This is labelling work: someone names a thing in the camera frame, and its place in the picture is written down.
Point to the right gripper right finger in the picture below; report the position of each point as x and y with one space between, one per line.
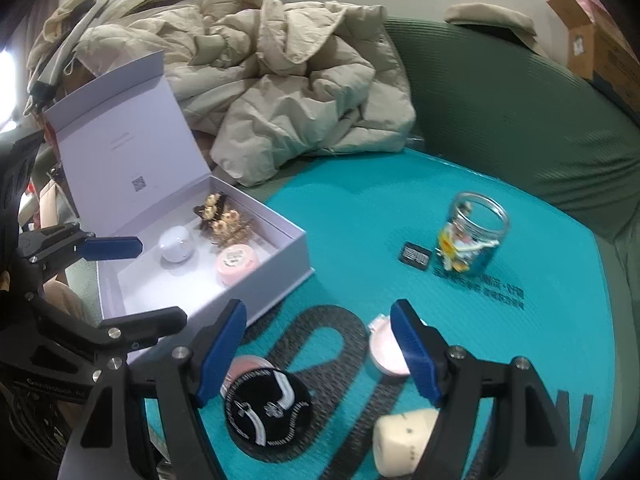
526 436

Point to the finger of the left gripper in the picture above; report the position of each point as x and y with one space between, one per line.
54 249
63 337

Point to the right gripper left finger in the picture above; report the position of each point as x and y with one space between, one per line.
112 439

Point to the white egg-shaped case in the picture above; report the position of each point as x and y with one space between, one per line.
176 244

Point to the black lid glass jar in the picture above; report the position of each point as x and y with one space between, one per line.
268 409

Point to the cream white jar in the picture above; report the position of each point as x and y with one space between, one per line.
399 441

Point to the pink round compact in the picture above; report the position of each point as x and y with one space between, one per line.
239 366
235 262

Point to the dark brown bear hair claw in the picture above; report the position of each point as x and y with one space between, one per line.
211 210

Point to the clear bear hair claw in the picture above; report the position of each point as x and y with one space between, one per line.
232 228

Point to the pink lidded bowl container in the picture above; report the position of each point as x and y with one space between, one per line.
384 349

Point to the lavender gift box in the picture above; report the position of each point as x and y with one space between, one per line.
134 169

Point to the grey white striped garment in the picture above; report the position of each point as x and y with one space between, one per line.
43 86

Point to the teal bubble mailer mat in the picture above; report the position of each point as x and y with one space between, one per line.
543 296

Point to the glass jar with trinkets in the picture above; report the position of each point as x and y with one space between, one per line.
475 228

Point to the beige puffer jacket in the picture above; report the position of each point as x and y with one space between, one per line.
268 81

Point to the brown cardboard box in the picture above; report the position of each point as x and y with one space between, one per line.
598 51

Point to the beige cushion on sofa back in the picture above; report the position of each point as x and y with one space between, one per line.
486 16

